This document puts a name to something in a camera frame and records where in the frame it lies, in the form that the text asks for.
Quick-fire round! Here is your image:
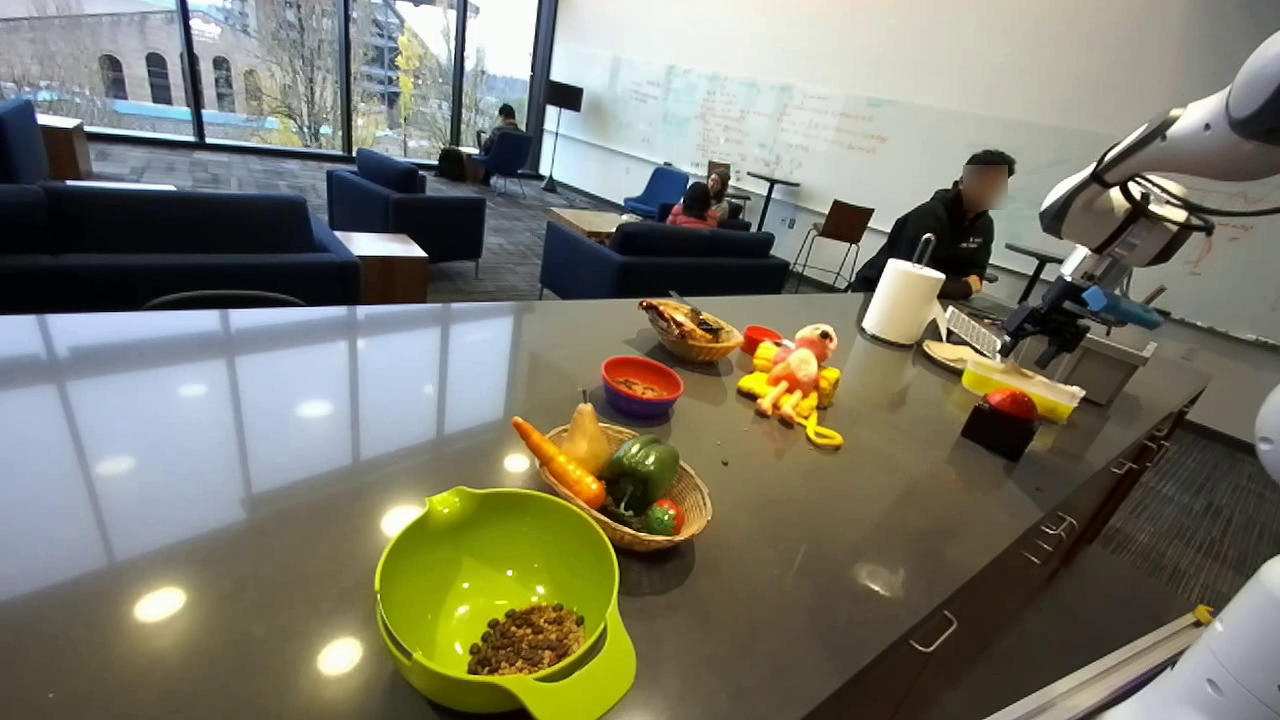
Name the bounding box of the person by the window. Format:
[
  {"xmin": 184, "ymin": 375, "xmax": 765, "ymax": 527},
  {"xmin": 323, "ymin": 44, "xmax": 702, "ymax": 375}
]
[{"xmin": 481, "ymin": 103, "xmax": 533, "ymax": 181}]

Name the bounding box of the small red bowl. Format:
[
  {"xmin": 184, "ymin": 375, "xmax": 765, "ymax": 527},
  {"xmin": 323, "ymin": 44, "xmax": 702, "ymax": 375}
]
[{"xmin": 601, "ymin": 358, "xmax": 685, "ymax": 421}]

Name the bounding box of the dark blue right sofa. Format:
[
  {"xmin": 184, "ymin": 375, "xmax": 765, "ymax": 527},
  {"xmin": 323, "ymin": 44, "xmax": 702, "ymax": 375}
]
[{"xmin": 541, "ymin": 222, "xmax": 788, "ymax": 302}]

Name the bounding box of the dark blue long sofa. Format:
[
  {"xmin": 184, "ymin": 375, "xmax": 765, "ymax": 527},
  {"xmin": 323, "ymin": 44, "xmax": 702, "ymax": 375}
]
[{"xmin": 0, "ymin": 184, "xmax": 362, "ymax": 314}]

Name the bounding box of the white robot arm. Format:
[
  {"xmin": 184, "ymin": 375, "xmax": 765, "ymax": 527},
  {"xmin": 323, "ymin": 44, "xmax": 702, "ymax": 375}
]
[{"xmin": 999, "ymin": 34, "xmax": 1280, "ymax": 720}]

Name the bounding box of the wicker basket with snacks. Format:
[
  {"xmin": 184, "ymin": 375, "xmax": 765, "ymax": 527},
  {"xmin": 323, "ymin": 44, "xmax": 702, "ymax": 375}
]
[{"xmin": 639, "ymin": 296, "xmax": 744, "ymax": 366}]

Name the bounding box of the white plate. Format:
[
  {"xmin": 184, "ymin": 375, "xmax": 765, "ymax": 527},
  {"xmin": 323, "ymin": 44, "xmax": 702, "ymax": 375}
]
[{"xmin": 922, "ymin": 339, "xmax": 989, "ymax": 372}]

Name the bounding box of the dark blue armchair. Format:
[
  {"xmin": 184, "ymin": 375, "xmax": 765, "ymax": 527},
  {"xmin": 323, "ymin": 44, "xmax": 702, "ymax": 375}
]
[{"xmin": 329, "ymin": 150, "xmax": 485, "ymax": 265}]

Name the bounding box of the wooden chair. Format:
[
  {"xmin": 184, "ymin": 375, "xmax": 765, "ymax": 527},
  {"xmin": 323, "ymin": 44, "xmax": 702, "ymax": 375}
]
[{"xmin": 791, "ymin": 201, "xmax": 871, "ymax": 288}]

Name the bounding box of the small red white toy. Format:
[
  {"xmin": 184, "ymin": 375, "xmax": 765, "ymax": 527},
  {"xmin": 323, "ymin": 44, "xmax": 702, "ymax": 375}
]
[{"xmin": 742, "ymin": 326, "xmax": 780, "ymax": 358}]

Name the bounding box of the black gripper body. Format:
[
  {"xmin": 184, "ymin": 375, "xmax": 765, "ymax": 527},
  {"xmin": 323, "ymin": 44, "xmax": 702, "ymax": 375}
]
[{"xmin": 999, "ymin": 282, "xmax": 1090, "ymax": 370}]

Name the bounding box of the wicker basket with vegetables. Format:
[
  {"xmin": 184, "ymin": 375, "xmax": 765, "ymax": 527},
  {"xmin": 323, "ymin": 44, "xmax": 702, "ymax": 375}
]
[{"xmin": 514, "ymin": 404, "xmax": 714, "ymax": 554}]

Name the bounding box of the wooden coffee table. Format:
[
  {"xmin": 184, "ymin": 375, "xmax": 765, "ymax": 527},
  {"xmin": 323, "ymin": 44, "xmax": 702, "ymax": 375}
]
[{"xmin": 336, "ymin": 227, "xmax": 427, "ymax": 304}]

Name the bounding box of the yellow tray with napkins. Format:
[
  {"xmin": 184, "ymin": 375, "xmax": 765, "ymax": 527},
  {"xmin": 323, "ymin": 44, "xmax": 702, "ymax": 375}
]
[{"xmin": 962, "ymin": 358, "xmax": 1085, "ymax": 423}]

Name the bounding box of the person in red top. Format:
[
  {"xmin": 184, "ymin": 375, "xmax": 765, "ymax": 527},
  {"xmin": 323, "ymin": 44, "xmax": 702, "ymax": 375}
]
[{"xmin": 667, "ymin": 181, "xmax": 720, "ymax": 227}]

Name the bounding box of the round high table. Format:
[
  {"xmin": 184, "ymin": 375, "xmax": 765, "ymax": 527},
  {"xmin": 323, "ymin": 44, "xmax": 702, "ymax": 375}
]
[{"xmin": 750, "ymin": 169, "xmax": 802, "ymax": 232}]

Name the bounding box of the green plastic bowl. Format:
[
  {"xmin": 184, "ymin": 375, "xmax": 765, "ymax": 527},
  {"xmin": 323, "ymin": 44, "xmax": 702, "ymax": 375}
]
[{"xmin": 371, "ymin": 484, "xmax": 638, "ymax": 720}]

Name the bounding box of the white paper towel roll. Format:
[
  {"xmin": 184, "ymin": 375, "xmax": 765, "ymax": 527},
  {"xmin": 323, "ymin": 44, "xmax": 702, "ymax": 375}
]
[{"xmin": 862, "ymin": 261, "xmax": 944, "ymax": 345}]

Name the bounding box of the person in black jacket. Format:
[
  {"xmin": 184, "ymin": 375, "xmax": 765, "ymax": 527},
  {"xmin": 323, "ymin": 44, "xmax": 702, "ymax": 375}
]
[{"xmin": 854, "ymin": 150, "xmax": 1016, "ymax": 302}]

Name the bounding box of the big red button box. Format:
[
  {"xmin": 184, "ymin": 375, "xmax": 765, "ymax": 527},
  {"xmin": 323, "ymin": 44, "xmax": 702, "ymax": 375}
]
[{"xmin": 962, "ymin": 390, "xmax": 1036, "ymax": 460}]

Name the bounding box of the person in grey top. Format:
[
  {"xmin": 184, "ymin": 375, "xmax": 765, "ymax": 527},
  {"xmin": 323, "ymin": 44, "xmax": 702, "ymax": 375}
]
[{"xmin": 703, "ymin": 161, "xmax": 734, "ymax": 216}]

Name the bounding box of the orange yellow plush toy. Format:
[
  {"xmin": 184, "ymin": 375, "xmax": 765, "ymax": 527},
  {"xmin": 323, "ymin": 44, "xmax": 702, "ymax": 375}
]
[{"xmin": 736, "ymin": 326, "xmax": 845, "ymax": 451}]

